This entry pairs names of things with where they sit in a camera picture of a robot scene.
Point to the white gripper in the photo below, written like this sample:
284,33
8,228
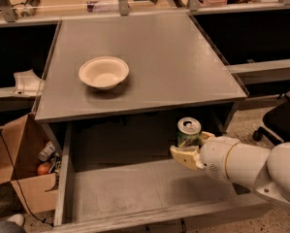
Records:
215,155

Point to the green soda can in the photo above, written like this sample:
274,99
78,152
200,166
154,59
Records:
188,132

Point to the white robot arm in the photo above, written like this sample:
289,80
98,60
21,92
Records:
265,172

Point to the grey cabinet with top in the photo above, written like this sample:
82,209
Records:
171,65

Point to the open grey top drawer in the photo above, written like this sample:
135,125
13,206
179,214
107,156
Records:
118,176

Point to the black office chair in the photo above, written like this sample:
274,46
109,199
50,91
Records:
277,130

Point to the white paper bowl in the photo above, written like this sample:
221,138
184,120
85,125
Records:
104,72

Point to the white bottle in box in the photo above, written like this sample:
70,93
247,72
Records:
46,152

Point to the orange fruit in box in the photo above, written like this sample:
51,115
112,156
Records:
43,169

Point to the white paper on shelf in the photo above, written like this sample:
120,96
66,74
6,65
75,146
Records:
28,84

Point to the brown cardboard box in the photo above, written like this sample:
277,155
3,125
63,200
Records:
21,140

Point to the white shoe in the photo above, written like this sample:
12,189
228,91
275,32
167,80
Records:
18,219

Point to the handheld tool on desk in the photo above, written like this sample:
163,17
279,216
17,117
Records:
30,8

